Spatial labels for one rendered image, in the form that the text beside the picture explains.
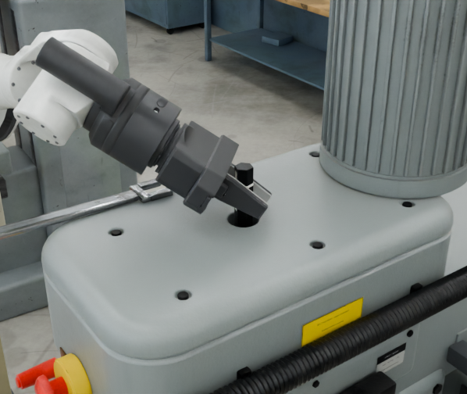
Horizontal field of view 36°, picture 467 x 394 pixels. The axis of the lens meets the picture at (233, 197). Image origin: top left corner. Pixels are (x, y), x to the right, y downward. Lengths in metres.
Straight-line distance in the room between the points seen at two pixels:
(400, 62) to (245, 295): 0.32
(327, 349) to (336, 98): 0.31
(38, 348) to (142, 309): 2.98
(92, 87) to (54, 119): 0.06
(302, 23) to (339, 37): 6.47
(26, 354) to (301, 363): 2.95
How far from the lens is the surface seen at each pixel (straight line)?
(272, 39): 7.14
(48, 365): 0.94
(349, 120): 0.89
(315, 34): 7.22
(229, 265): 0.76
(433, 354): 1.08
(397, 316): 0.86
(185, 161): 0.78
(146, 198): 0.88
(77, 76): 0.77
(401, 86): 0.85
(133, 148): 0.79
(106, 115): 0.78
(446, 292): 0.91
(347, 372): 0.92
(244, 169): 0.81
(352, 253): 0.80
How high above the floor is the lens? 2.32
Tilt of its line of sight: 29 degrees down
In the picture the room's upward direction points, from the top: straight up
